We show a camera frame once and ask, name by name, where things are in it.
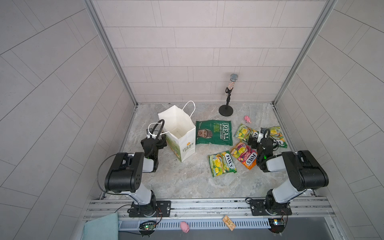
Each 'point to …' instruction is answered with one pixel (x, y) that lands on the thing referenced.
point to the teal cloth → (104, 228)
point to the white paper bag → (179, 129)
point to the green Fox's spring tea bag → (243, 132)
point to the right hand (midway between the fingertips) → (257, 133)
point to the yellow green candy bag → (278, 139)
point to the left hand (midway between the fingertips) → (158, 132)
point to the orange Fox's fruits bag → (246, 155)
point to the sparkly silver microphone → (233, 78)
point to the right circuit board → (277, 225)
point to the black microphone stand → (226, 110)
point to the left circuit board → (147, 227)
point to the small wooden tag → (229, 223)
